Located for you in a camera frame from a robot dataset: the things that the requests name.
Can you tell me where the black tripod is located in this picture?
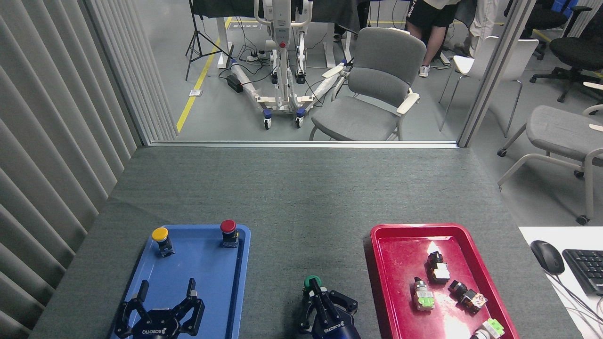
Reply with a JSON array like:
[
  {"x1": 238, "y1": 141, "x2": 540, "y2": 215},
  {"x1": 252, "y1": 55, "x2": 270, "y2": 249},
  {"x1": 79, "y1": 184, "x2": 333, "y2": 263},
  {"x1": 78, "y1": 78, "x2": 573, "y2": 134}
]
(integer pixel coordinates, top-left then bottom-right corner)
[{"x1": 185, "y1": 0, "x2": 234, "y2": 81}]

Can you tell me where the white wheeled lift stand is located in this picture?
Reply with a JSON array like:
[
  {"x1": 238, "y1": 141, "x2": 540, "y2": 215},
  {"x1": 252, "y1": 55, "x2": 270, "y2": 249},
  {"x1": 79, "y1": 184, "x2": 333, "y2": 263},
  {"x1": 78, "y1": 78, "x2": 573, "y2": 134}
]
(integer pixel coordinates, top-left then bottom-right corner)
[{"x1": 230, "y1": 0, "x2": 349, "y2": 130}]

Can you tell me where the grey ribbed partition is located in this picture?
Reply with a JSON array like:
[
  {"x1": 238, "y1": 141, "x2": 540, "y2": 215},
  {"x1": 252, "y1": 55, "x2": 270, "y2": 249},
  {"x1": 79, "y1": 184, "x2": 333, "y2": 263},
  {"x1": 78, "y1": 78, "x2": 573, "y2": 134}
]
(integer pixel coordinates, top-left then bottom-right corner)
[{"x1": 0, "y1": 0, "x2": 179, "y2": 339}]

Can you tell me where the black computer mouse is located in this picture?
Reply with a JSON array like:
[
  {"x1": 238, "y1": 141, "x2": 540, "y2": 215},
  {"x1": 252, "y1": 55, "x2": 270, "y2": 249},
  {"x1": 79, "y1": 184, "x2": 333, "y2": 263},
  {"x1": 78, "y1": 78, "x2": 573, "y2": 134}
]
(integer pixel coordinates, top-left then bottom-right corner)
[{"x1": 530, "y1": 240, "x2": 565, "y2": 275}]

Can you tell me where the white desk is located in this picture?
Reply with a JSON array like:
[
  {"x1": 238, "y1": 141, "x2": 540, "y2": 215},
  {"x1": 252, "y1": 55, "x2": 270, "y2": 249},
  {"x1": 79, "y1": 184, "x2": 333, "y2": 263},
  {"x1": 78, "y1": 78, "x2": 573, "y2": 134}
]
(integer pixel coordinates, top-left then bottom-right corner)
[{"x1": 518, "y1": 226, "x2": 603, "y2": 339}]

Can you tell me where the black office chair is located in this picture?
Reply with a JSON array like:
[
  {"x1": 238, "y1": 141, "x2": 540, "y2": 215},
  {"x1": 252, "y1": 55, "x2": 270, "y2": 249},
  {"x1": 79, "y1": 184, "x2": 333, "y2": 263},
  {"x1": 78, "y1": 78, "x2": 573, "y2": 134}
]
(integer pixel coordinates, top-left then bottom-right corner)
[
  {"x1": 503, "y1": 0, "x2": 570, "y2": 61},
  {"x1": 530, "y1": 6, "x2": 603, "y2": 103}
]

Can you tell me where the person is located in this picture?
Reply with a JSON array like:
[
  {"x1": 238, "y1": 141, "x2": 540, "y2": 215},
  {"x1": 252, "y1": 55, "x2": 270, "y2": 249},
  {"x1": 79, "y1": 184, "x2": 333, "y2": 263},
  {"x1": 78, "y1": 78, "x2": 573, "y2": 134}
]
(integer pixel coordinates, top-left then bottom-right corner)
[
  {"x1": 455, "y1": 0, "x2": 501, "y2": 58},
  {"x1": 405, "y1": 0, "x2": 462, "y2": 78}
]

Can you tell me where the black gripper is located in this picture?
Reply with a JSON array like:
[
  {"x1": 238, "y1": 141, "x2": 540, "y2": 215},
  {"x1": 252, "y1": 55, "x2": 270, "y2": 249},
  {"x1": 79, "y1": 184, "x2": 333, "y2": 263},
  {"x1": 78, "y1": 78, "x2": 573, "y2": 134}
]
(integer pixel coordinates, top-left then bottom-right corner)
[
  {"x1": 297, "y1": 285, "x2": 362, "y2": 339},
  {"x1": 114, "y1": 278, "x2": 205, "y2": 339}
]

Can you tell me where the white plastic chair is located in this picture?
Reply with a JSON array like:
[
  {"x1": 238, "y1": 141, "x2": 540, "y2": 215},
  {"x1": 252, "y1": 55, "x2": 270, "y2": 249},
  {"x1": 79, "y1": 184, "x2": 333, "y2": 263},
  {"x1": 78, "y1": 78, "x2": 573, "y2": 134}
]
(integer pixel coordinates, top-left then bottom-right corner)
[{"x1": 439, "y1": 36, "x2": 539, "y2": 138}]

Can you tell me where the grey armchair with cream armrests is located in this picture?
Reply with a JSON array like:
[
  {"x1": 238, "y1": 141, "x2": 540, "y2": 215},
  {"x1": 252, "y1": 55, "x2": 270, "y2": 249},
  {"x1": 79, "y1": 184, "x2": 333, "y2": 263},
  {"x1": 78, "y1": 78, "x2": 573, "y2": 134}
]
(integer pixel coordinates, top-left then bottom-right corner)
[{"x1": 309, "y1": 27, "x2": 427, "y2": 141}]

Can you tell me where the white switch with green block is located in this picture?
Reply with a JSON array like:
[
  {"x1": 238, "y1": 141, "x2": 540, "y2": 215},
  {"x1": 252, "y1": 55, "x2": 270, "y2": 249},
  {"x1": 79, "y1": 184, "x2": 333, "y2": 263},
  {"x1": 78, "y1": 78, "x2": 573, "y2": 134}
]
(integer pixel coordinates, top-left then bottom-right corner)
[{"x1": 471, "y1": 318, "x2": 505, "y2": 339}]

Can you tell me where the red push button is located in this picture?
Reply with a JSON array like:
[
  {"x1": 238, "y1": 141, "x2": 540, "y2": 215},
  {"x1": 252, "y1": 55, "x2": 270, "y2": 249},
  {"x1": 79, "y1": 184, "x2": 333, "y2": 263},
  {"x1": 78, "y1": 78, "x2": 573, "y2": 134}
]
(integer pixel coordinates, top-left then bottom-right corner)
[{"x1": 220, "y1": 219, "x2": 239, "y2": 248}]

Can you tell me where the yellow push button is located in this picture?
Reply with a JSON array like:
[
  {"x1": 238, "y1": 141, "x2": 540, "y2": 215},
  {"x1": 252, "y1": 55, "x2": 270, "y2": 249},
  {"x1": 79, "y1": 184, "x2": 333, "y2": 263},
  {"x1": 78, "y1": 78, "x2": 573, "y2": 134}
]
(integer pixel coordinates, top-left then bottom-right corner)
[{"x1": 152, "y1": 227, "x2": 175, "y2": 258}]

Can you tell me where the blue plastic tray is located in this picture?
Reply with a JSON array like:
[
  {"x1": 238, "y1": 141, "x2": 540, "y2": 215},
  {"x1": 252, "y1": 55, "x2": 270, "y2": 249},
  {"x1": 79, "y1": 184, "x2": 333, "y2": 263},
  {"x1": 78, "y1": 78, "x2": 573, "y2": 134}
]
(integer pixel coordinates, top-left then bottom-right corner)
[{"x1": 109, "y1": 224, "x2": 251, "y2": 339}]

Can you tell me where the black switch with white block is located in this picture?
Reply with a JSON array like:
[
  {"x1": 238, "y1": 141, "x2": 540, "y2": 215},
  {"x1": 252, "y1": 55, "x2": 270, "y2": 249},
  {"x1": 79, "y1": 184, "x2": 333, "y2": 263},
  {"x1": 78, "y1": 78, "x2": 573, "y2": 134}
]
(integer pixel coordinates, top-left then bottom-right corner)
[{"x1": 426, "y1": 251, "x2": 451, "y2": 283}]

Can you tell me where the red plastic tray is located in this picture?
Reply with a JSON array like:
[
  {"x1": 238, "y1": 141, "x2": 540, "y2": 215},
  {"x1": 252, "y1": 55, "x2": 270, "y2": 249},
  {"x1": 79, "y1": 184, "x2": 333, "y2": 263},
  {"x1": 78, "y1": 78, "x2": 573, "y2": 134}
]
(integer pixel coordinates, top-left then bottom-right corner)
[{"x1": 370, "y1": 223, "x2": 520, "y2": 339}]

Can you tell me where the black switch with orange block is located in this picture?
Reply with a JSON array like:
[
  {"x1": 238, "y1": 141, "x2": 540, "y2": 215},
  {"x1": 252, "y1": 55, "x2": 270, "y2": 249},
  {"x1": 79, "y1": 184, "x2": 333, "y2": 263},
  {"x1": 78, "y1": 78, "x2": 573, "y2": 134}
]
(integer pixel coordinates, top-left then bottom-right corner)
[{"x1": 448, "y1": 280, "x2": 488, "y2": 314}]

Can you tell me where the silver frame post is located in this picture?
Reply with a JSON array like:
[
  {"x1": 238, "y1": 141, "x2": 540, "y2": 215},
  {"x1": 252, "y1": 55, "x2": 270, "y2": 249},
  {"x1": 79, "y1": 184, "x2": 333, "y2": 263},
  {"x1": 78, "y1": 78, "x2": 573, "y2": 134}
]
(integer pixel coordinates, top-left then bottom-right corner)
[{"x1": 458, "y1": 0, "x2": 538, "y2": 148}]

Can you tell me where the silver switch with green base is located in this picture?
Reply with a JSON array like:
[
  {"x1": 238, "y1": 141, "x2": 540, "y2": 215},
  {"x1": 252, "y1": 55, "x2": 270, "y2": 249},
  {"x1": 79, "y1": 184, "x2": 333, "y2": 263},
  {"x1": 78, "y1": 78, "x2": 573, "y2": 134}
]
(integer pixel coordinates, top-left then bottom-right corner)
[{"x1": 413, "y1": 277, "x2": 436, "y2": 312}]

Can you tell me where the grey chair with pale frame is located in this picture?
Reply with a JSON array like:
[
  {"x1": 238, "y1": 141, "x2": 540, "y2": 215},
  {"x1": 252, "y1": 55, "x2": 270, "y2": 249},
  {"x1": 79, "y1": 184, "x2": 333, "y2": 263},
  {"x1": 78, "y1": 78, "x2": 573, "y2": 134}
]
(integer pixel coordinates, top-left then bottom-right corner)
[{"x1": 497, "y1": 82, "x2": 603, "y2": 226}]

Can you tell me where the black keyboard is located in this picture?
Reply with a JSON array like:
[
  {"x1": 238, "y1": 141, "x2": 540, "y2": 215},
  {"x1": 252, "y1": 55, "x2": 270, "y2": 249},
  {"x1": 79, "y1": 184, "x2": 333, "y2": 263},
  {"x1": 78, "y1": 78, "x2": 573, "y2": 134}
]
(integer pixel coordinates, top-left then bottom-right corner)
[{"x1": 562, "y1": 249, "x2": 603, "y2": 296}]

